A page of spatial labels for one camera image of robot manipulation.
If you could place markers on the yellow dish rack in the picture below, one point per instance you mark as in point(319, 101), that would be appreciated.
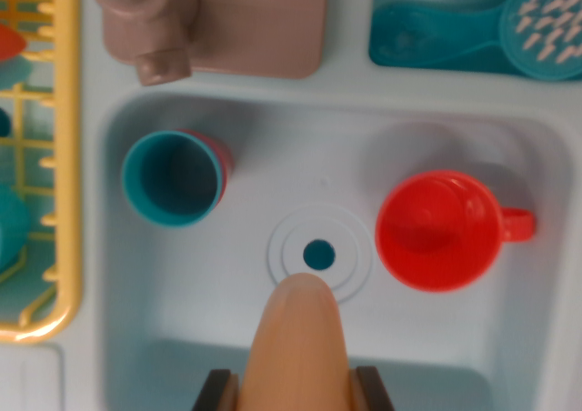
point(70, 156)

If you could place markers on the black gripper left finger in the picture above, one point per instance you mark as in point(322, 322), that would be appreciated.
point(218, 395)

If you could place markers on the light blue toy sink unit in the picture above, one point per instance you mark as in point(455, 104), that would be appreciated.
point(318, 133)

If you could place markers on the red toy plate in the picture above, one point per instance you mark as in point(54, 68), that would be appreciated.
point(9, 43)

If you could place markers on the teal dish brush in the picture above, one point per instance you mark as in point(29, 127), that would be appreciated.
point(536, 33)

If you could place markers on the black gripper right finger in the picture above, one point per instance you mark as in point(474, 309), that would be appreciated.
point(370, 393)

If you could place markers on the cream detergent bottle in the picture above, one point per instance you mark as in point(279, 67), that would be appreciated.
point(295, 347)

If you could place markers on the grey toy faucet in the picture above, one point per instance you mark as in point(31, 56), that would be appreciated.
point(254, 29)

